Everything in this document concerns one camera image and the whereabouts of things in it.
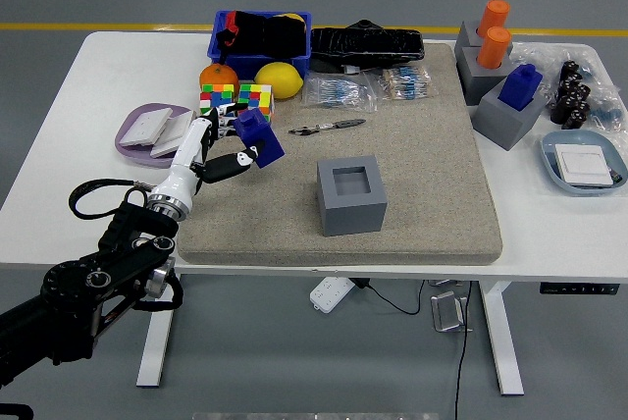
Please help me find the clear empty plastic bag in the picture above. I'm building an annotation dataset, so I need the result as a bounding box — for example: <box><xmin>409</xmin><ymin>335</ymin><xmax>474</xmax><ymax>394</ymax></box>
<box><xmin>509</xmin><ymin>41</ymin><xmax>607</xmax><ymax>82</ymax></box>

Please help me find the long black floor cable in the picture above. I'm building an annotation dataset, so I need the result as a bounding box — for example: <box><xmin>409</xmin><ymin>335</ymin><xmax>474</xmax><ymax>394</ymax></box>
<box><xmin>453</xmin><ymin>281</ymin><xmax>475</xmax><ymax>420</ymax></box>

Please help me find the black cloth bag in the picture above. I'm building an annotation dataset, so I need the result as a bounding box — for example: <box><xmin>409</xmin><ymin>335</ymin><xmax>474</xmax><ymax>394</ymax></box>
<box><xmin>215</xmin><ymin>10</ymin><xmax>309</xmax><ymax>59</ymax></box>

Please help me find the black wrapped keyboard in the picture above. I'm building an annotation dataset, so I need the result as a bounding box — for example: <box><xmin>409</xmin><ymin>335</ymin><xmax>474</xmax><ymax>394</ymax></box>
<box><xmin>309</xmin><ymin>19</ymin><xmax>426</xmax><ymax>68</ymax></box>

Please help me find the purple plastic tray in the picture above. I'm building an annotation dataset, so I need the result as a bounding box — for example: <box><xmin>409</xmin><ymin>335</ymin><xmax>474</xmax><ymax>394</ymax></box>
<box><xmin>114</xmin><ymin>102</ymin><xmax>199</xmax><ymax>169</ymax></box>

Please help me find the orange fruit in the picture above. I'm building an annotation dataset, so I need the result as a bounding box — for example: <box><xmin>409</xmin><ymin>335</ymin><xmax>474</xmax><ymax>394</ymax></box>
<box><xmin>198</xmin><ymin>63</ymin><xmax>240</xmax><ymax>95</ymax></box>

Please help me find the grey square seal holder block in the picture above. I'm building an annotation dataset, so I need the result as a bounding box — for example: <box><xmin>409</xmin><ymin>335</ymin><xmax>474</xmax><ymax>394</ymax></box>
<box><xmin>471</xmin><ymin>77</ymin><xmax>549</xmax><ymax>151</ymax></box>
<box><xmin>316</xmin><ymin>154</ymin><xmax>388</xmax><ymax>237</ymax></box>

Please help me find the white power strip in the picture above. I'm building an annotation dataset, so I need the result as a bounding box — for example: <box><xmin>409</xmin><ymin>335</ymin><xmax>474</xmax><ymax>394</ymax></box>
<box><xmin>308</xmin><ymin>276</ymin><xmax>356</xmax><ymax>315</ymax></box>

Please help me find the black table control panel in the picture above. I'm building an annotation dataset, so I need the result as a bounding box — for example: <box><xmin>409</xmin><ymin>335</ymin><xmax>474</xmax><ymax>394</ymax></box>
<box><xmin>539</xmin><ymin>282</ymin><xmax>619</xmax><ymax>295</ymax></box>

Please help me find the orange round seal stamp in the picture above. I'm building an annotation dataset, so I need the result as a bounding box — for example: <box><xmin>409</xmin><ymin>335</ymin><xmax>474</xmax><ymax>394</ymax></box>
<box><xmin>476</xmin><ymin>26</ymin><xmax>512</xmax><ymax>71</ymax></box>
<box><xmin>476</xmin><ymin>0</ymin><xmax>511</xmax><ymax>38</ymax></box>

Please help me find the clear bag of blue resistors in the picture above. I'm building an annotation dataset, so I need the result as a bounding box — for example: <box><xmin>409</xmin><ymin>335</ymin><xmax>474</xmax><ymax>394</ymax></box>
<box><xmin>302</xmin><ymin>71</ymin><xmax>379</xmax><ymax>113</ymax></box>

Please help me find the blue square seal stamp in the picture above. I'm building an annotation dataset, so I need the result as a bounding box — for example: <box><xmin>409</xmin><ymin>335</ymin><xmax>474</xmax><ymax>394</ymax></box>
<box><xmin>233</xmin><ymin>108</ymin><xmax>287</xmax><ymax>169</ymax></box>
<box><xmin>497</xmin><ymin>63</ymin><xmax>545</xmax><ymax>111</ymax></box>

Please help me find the light blue plastic tray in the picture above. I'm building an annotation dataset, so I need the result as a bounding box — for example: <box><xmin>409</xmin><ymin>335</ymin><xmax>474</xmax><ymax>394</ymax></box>
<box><xmin>539</xmin><ymin>130</ymin><xmax>628</xmax><ymax>197</ymax></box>

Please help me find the clear bag of blue parts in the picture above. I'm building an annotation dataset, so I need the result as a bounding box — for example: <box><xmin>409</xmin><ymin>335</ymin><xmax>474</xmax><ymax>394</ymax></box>
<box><xmin>586</xmin><ymin>83</ymin><xmax>628</xmax><ymax>135</ymax></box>

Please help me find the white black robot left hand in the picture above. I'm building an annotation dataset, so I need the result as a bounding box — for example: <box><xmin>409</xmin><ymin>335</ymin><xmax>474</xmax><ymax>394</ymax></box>
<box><xmin>152</xmin><ymin>101</ymin><xmax>267</xmax><ymax>205</ymax></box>

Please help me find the white table leg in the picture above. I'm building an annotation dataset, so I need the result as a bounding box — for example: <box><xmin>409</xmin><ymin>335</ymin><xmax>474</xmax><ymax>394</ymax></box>
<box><xmin>135</xmin><ymin>272</ymin><xmax>182</xmax><ymax>389</ymax></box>
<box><xmin>478</xmin><ymin>281</ymin><xmax>525</xmax><ymax>396</ymax></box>

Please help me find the grey-brown table mat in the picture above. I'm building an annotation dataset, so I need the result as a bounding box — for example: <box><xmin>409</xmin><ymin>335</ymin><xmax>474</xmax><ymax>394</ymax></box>
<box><xmin>176</xmin><ymin>42</ymin><xmax>505</xmax><ymax>267</ymax></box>

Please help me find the clear bag of mixed resistors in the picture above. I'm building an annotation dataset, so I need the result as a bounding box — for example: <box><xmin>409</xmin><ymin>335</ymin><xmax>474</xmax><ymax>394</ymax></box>
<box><xmin>375</xmin><ymin>66</ymin><xmax>436</xmax><ymax>102</ymax></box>

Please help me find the grey round seal holder block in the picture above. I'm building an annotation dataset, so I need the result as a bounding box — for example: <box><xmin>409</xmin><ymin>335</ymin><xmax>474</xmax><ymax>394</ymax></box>
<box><xmin>453</xmin><ymin>20</ymin><xmax>492</xmax><ymax>56</ymax></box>
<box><xmin>456</xmin><ymin>44</ymin><xmax>514</xmax><ymax>107</ymax></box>

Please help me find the yellow lemon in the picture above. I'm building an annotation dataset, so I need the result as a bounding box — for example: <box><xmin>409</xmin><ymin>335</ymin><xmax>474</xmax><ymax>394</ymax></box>
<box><xmin>253</xmin><ymin>62</ymin><xmax>304</xmax><ymax>100</ymax></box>

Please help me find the black plug with cord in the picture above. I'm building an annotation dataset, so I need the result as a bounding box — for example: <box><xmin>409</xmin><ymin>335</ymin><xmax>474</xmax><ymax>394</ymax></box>
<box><xmin>353</xmin><ymin>277</ymin><xmax>427</xmax><ymax>316</ymax></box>

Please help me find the white wall switch panel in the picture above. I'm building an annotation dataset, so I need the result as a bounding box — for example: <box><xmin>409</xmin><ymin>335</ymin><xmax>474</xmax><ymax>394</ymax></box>
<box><xmin>149</xmin><ymin>110</ymin><xmax>197</xmax><ymax>160</ymax></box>
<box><xmin>119</xmin><ymin>107</ymin><xmax>174</xmax><ymax>148</ymax></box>
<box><xmin>553</xmin><ymin>143</ymin><xmax>618</xmax><ymax>189</ymax></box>

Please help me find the multicolour puzzle cube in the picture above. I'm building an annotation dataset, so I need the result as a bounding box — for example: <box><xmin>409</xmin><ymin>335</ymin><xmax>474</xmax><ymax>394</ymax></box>
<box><xmin>198</xmin><ymin>83</ymin><xmax>238</xmax><ymax>120</ymax></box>
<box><xmin>235</xmin><ymin>83</ymin><xmax>275</xmax><ymax>125</ymax></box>

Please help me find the blue plastic bin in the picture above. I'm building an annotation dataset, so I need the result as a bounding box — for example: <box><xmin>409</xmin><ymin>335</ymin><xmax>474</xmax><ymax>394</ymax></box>
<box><xmin>206</xmin><ymin>9</ymin><xmax>313</xmax><ymax>81</ymax></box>

